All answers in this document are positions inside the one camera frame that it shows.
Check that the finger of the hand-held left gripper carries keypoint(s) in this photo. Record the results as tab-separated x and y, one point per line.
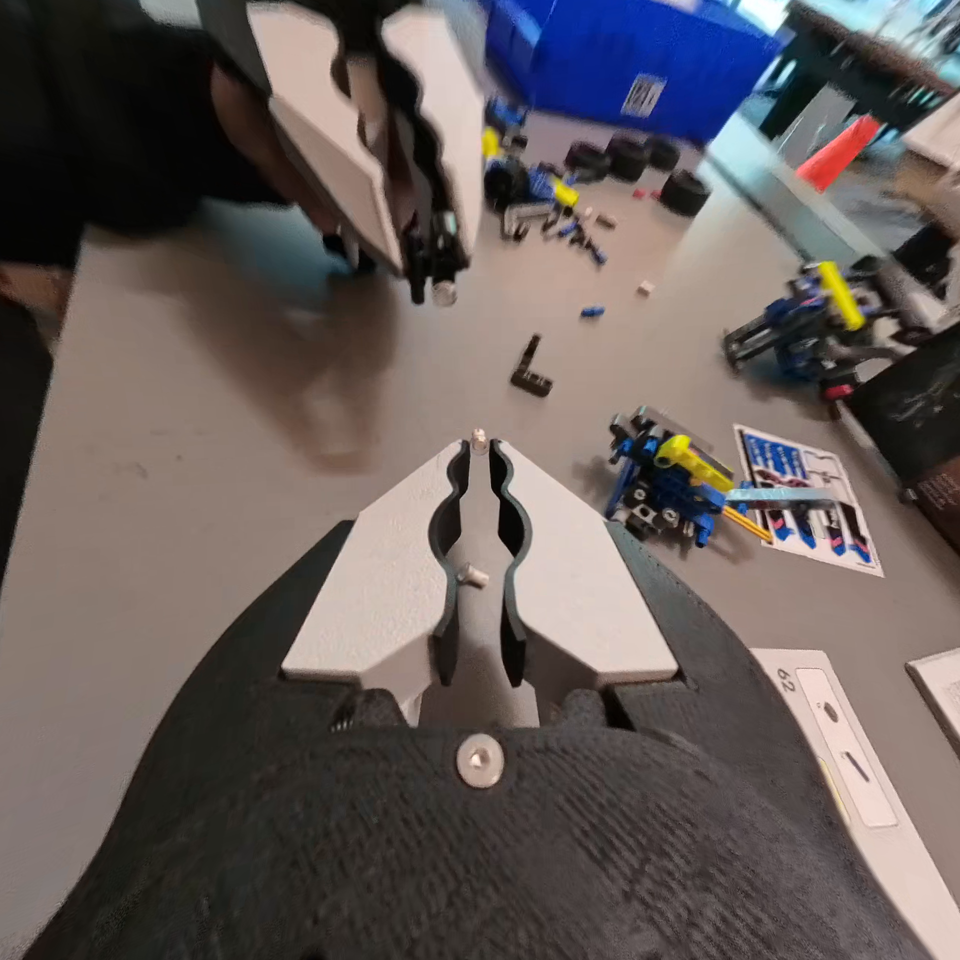
330	150
450	112

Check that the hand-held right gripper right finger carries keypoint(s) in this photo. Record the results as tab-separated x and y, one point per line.
592	585

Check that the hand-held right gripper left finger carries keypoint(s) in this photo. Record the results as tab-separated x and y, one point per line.
375	585

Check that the black lego connector piece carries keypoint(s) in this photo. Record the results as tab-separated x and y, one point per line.
431	247

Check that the person's left forearm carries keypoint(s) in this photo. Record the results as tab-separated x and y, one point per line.
112	112

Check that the pile of loose lego pieces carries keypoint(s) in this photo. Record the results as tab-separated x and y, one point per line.
540	195

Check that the small blue yellow lego assembly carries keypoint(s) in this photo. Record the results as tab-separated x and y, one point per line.
660	480

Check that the black rubber lego tire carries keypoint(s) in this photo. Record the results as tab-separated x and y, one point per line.
585	161
664	154
626	157
684	193

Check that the small red lego pin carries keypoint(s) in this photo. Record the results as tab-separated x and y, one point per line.
643	193

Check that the black angled lego beam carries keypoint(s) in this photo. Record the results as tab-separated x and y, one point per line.
534	371

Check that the lego sticker sheet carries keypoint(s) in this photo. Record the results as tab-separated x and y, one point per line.
787	457

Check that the small blue lego pin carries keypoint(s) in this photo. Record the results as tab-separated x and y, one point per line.
592	311

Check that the open lego instruction booklet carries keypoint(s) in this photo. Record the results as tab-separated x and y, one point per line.
847	720

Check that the large blue yellow lego assembly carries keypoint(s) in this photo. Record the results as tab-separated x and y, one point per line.
810	330

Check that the lego set box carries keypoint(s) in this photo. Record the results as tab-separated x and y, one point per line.
915	420

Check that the closed lego booklet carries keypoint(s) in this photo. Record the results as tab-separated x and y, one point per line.
941	690

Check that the person's left hand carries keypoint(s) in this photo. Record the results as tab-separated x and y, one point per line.
262	142

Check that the blue storage bin with tag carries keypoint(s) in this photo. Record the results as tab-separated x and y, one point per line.
600	60

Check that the orange traffic cone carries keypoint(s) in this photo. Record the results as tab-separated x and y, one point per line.
836	154

